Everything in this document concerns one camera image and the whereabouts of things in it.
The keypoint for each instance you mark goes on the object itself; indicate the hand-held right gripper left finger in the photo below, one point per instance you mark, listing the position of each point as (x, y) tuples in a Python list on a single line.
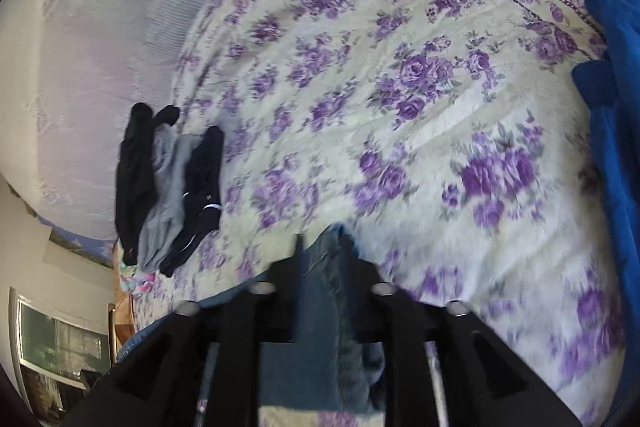
[(282, 279)]

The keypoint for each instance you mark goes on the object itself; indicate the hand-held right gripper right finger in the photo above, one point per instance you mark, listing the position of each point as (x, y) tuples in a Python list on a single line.
[(367, 279)]

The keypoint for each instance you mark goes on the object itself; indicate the blue denim pants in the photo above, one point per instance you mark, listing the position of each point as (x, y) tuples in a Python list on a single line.
[(320, 307)]

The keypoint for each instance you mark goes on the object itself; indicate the navy pants with white stripe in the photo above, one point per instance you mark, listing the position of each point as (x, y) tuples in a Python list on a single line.
[(202, 187)]

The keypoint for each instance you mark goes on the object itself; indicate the grey pants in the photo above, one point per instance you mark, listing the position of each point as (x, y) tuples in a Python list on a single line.
[(167, 187)]

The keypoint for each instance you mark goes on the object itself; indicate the black pants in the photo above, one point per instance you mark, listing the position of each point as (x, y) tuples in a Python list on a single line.
[(131, 177)]

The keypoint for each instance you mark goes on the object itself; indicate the turquoise pink floral quilt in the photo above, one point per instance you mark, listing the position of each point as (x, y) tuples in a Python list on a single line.
[(134, 282)]

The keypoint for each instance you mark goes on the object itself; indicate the brown patterned pillow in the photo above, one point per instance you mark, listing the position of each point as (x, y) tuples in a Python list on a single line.
[(122, 317)]

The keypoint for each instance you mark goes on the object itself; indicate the purple floral bed sheet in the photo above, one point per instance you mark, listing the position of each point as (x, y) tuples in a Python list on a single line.
[(400, 107)]

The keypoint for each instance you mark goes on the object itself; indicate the white lace bed cover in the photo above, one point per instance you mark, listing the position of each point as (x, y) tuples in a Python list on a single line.
[(90, 57)]

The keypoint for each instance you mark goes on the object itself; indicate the blue cloth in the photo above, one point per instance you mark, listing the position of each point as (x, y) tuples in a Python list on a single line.
[(615, 107)]

